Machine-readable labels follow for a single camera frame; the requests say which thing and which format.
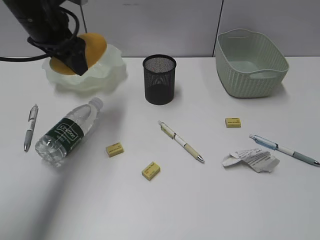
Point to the yellow eraser front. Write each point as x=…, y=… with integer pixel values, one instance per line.
x=151, y=171

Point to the yellow eraser right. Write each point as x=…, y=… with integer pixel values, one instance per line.
x=233, y=122

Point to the cream white pen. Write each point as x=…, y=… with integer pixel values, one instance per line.
x=173, y=135

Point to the yellow mango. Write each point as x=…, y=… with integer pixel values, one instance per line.
x=96, y=46

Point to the grey white pen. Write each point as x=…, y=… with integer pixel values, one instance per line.
x=30, y=131

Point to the pale green wavy glass plate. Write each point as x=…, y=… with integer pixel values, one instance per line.
x=103, y=77

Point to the black mesh pen holder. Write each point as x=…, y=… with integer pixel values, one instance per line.
x=159, y=78

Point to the yellow eraser left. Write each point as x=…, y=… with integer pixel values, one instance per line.
x=114, y=149

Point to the white waste paper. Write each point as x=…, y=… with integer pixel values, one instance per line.
x=258, y=159

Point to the clear water bottle green label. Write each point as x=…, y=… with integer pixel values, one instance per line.
x=65, y=135

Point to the yellow eraser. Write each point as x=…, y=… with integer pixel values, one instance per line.
x=114, y=149
x=233, y=122
x=151, y=171

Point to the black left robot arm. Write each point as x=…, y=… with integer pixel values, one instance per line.
x=52, y=29

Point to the light green plastic basket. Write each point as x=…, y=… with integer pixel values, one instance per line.
x=248, y=63

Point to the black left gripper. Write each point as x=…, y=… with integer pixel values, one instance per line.
x=71, y=52

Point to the blue grey pen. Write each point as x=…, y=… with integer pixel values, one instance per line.
x=276, y=147

